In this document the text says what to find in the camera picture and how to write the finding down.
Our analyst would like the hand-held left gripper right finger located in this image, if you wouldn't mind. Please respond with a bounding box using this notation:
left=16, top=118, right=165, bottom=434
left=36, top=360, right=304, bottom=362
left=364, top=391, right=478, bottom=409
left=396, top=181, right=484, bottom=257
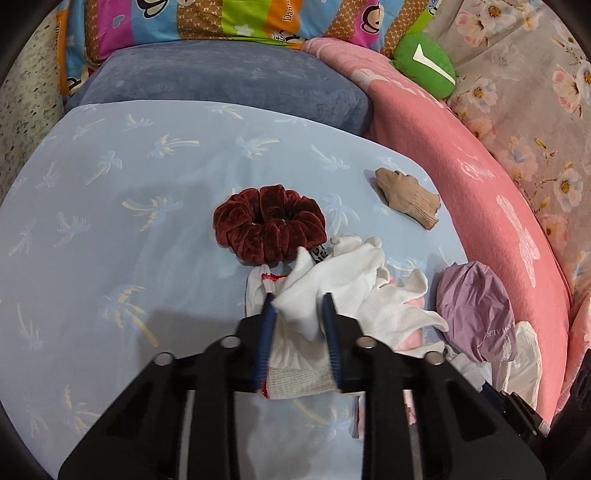
left=322, top=293, right=543, bottom=480

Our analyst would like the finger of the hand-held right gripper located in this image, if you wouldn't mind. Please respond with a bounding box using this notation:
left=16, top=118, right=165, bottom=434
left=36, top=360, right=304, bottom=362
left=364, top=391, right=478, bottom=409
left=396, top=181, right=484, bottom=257
left=480, top=382, right=552, bottom=437

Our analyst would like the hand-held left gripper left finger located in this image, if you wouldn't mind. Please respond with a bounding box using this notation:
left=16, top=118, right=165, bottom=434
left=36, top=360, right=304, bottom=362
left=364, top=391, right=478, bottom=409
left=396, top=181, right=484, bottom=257
left=58, top=293, right=278, bottom=480

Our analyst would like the purple fabric pouch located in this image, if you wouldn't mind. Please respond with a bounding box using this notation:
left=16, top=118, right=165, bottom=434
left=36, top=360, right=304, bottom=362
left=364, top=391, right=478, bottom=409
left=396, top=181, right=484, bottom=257
left=436, top=261, right=518, bottom=365

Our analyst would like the tan knit glove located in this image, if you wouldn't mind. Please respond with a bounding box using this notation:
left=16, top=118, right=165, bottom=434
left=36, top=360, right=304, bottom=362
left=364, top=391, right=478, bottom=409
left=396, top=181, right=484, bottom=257
left=374, top=167, right=441, bottom=230

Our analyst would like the dark red velvet scrunchie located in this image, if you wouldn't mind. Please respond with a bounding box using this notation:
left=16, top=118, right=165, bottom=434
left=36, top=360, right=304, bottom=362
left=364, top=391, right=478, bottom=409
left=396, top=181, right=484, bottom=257
left=213, top=185, right=328, bottom=266

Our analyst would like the light blue palm print sheet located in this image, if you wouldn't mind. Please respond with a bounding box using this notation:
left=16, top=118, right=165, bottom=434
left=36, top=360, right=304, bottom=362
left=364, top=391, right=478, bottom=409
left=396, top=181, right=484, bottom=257
left=0, top=99, right=472, bottom=480

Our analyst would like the pink blanket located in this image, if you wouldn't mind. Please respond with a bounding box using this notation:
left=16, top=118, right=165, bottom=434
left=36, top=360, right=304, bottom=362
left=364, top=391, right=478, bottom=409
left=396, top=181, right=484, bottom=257
left=302, top=37, right=591, bottom=425

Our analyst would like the blue grey cushion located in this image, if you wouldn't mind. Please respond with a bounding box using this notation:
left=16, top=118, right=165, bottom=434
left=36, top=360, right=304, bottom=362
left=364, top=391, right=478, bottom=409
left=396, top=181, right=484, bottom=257
left=65, top=42, right=374, bottom=137

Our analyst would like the green round pillow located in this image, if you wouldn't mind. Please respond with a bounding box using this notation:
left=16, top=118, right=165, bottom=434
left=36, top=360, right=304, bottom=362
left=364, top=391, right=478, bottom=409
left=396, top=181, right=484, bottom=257
left=392, top=31, right=457, bottom=99

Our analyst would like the floral bed sheet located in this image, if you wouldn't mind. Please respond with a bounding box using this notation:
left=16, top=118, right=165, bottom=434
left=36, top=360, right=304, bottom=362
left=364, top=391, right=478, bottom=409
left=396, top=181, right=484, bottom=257
left=422, top=0, right=591, bottom=296

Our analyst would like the striped cartoon pillow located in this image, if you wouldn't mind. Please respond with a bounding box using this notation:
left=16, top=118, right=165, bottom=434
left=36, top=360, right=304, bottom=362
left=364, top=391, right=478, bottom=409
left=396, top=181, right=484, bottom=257
left=55, top=0, right=100, bottom=97
left=84, top=0, right=435, bottom=65

